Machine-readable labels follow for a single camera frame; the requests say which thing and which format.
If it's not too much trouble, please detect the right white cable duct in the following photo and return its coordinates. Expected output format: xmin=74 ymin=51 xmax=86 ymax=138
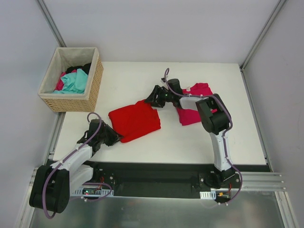
xmin=199 ymin=190 xmax=217 ymax=200

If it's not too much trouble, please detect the magenta t shirt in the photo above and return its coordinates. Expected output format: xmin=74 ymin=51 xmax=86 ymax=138
xmin=176 ymin=83 xmax=213 ymax=126

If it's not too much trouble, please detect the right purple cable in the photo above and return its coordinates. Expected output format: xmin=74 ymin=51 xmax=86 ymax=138
xmin=162 ymin=68 xmax=243 ymax=209

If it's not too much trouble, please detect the aluminium frame rail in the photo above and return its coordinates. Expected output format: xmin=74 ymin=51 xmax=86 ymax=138
xmin=242 ymin=172 xmax=287 ymax=192

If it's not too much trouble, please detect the pink t shirt in basket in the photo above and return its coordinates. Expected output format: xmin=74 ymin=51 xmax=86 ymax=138
xmin=55 ymin=72 xmax=71 ymax=91

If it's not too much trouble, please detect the left white cable duct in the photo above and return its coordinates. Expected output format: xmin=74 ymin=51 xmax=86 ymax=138
xmin=70 ymin=188 xmax=114 ymax=197

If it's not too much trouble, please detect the black t shirt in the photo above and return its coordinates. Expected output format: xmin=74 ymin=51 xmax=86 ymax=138
xmin=65 ymin=63 xmax=91 ymax=75

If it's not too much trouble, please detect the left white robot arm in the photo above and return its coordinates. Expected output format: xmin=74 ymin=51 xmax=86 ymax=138
xmin=29 ymin=119 xmax=123 ymax=213

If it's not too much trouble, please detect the white cable duct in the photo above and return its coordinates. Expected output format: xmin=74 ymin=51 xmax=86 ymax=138
xmin=70 ymin=188 xmax=114 ymax=197
xmin=199 ymin=190 xmax=217 ymax=200

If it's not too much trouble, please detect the teal t shirt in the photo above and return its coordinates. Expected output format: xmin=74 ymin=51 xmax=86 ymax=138
xmin=53 ymin=69 xmax=88 ymax=94

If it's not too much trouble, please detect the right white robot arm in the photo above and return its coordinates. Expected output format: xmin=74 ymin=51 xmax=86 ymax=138
xmin=144 ymin=79 xmax=235 ymax=189

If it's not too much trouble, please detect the red t shirt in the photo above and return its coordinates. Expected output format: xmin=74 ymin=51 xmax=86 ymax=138
xmin=108 ymin=100 xmax=161 ymax=143

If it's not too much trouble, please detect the wicker basket with cloth liner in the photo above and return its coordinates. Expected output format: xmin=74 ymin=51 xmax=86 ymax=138
xmin=38 ymin=47 xmax=104 ymax=112

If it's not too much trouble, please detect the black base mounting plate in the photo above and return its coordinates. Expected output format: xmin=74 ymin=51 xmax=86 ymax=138
xmin=45 ymin=161 xmax=241 ymax=198

